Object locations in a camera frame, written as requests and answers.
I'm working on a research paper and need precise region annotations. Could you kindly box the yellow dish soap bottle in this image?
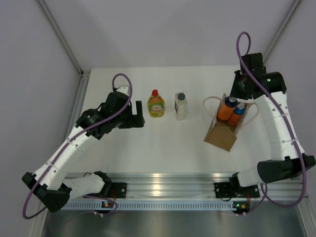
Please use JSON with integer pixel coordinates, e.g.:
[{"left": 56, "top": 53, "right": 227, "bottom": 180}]
[{"left": 147, "top": 89, "right": 165, "bottom": 118}]

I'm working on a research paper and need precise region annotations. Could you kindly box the orange pump bottle navy top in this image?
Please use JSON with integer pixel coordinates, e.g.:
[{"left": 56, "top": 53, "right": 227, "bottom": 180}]
[{"left": 217, "top": 96, "right": 238, "bottom": 122}]

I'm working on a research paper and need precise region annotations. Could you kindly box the clear square bottle grey cap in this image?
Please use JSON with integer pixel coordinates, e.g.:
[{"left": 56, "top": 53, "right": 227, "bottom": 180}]
[{"left": 174, "top": 92, "right": 188, "bottom": 120}]

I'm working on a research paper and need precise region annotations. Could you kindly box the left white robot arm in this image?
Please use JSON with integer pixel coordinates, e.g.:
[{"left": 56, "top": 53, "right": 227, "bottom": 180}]
[{"left": 22, "top": 85, "right": 145, "bottom": 212}]

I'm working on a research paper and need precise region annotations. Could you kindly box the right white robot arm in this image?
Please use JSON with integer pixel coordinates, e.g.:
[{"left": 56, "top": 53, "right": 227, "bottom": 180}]
[{"left": 230, "top": 53, "right": 316, "bottom": 196}]

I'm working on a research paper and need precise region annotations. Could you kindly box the brown canvas tote bag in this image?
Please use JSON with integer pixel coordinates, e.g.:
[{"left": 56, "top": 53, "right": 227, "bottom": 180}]
[{"left": 202, "top": 94, "right": 260, "bottom": 152}]

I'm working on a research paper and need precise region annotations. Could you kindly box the orange pump bottle blue top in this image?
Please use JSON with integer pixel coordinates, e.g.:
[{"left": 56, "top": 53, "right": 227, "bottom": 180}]
[{"left": 227, "top": 102, "right": 245, "bottom": 127}]

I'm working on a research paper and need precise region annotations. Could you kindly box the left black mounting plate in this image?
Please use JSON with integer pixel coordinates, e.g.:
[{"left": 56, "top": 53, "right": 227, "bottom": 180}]
[{"left": 108, "top": 182, "right": 127, "bottom": 199}]

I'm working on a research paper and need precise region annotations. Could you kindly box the black mounting plate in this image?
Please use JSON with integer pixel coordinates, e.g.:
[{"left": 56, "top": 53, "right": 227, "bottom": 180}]
[
  {"left": 108, "top": 182, "right": 127, "bottom": 199},
  {"left": 214, "top": 182, "right": 235, "bottom": 201}
]

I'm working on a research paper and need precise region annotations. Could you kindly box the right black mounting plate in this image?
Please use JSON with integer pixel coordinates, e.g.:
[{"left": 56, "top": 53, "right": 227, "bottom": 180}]
[{"left": 214, "top": 182, "right": 235, "bottom": 201}]

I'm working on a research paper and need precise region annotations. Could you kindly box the aluminium frame rail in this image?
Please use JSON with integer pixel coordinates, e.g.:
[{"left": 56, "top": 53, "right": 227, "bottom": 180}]
[{"left": 107, "top": 173, "right": 303, "bottom": 201}]

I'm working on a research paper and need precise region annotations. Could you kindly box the white slotted cable duct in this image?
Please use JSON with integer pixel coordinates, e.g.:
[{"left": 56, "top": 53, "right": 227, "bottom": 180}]
[{"left": 62, "top": 198, "right": 249, "bottom": 211}]

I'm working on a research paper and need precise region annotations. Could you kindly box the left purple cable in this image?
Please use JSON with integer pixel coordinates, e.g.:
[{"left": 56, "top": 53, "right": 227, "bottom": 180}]
[{"left": 22, "top": 73, "right": 133, "bottom": 219}]

